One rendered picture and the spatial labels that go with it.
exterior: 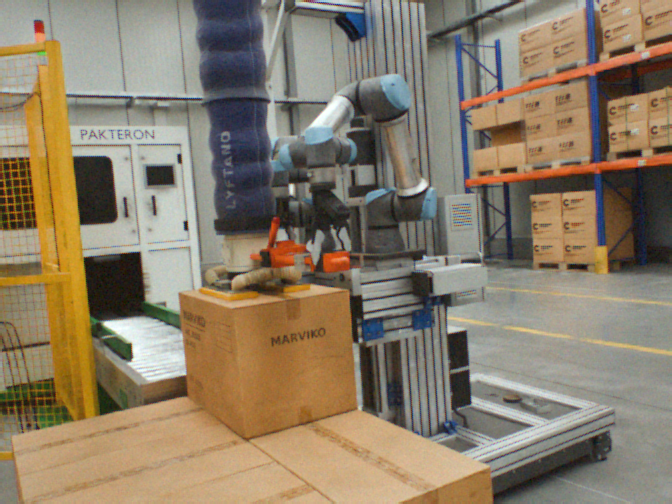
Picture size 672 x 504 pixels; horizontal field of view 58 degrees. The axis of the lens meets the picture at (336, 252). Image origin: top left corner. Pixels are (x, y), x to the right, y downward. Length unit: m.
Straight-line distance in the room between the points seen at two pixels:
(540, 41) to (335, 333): 8.81
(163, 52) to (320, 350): 10.42
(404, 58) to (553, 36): 7.77
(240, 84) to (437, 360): 1.38
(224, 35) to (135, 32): 9.93
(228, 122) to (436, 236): 1.02
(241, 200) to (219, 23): 0.58
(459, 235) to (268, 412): 1.16
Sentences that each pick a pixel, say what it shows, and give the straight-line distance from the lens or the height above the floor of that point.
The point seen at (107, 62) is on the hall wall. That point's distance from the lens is 11.76.
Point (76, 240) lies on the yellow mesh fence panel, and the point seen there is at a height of 1.16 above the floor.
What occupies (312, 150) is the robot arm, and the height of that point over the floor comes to 1.36.
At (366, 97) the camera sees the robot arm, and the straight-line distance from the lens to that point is 2.00.
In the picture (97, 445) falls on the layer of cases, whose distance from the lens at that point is 2.08.
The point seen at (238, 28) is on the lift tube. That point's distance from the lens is 2.12.
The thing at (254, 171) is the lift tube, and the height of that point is 1.36.
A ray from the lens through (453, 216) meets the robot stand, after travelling 2.58.
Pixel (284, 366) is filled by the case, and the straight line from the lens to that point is 1.90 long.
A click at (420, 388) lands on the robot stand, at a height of 0.44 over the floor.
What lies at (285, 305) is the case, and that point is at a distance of 1.87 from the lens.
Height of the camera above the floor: 1.20
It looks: 4 degrees down
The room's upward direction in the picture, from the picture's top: 5 degrees counter-clockwise
